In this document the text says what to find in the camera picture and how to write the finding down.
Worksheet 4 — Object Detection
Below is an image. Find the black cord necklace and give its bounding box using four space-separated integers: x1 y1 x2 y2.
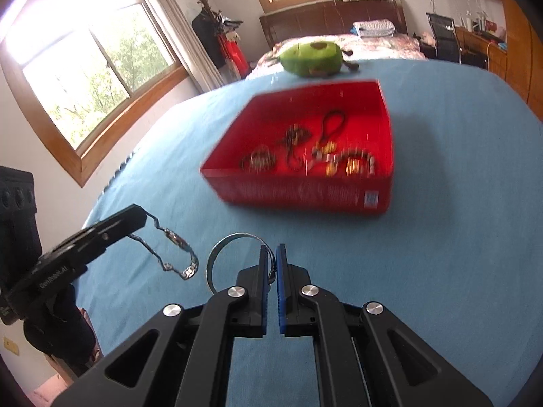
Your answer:
320 110 345 147

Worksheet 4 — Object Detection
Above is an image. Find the folded patterned cloth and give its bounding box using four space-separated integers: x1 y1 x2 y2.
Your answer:
351 19 396 39

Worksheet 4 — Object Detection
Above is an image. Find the large wooden-framed window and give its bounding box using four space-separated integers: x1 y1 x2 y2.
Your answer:
0 0 189 187

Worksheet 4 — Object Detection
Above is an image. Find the brown bead necklace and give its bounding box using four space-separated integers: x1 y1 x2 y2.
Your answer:
278 124 312 169

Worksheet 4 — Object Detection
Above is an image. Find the wooden wardrobe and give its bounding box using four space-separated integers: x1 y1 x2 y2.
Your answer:
498 0 543 123

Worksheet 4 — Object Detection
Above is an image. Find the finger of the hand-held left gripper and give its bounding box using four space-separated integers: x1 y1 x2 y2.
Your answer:
50 203 148 264

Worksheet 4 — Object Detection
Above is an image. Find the wooden desk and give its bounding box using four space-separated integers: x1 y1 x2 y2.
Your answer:
454 25 510 83

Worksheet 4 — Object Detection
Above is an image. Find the white curtain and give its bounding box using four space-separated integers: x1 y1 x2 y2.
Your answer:
127 0 225 94

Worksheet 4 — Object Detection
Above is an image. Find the red bag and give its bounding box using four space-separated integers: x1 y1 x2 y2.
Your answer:
217 32 251 80

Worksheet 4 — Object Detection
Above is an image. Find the silver chain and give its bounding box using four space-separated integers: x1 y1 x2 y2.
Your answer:
310 146 340 170

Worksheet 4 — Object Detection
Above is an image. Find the dark jacket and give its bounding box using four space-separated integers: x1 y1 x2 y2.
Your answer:
191 11 227 71

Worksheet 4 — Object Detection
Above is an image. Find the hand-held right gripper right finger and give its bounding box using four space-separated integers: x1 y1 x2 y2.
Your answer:
276 244 495 407

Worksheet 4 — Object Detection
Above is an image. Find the large silver bangle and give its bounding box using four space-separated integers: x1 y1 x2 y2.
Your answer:
206 232 276 294

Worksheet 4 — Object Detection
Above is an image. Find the beige beaded bracelet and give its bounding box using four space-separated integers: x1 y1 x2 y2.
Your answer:
339 148 377 175

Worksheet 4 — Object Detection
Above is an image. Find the person's left hand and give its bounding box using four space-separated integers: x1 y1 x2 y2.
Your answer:
23 282 100 376

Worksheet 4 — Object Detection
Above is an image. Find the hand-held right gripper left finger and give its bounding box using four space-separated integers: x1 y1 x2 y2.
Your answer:
51 244 270 407

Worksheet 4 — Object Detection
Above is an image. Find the dark wooden headboard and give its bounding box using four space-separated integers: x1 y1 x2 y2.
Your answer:
259 0 409 52

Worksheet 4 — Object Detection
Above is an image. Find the silver link bracelet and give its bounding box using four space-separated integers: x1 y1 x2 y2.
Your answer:
127 216 200 281

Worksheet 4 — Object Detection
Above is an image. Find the red box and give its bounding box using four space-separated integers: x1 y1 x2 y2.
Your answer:
199 78 395 217

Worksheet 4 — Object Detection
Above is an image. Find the coat rack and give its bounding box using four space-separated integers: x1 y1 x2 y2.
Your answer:
194 0 244 35

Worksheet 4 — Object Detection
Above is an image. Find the green plush toy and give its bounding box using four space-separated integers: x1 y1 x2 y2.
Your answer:
278 40 361 79

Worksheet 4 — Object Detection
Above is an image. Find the black office chair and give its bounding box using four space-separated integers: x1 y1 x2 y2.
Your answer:
425 12 463 65

